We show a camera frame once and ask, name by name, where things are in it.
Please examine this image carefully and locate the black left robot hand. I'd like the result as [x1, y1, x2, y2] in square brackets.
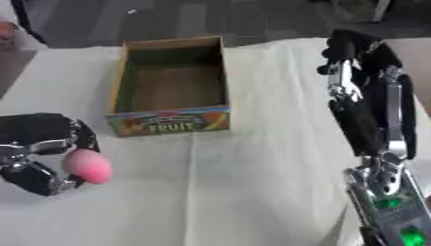
[0, 112, 103, 197]

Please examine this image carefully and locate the open cardboard box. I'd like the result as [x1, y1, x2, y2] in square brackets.
[104, 35, 233, 138]

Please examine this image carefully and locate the pink toy peach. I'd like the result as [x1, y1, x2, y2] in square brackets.
[61, 148, 114, 185]

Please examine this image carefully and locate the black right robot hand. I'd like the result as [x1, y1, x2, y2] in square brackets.
[315, 29, 419, 161]

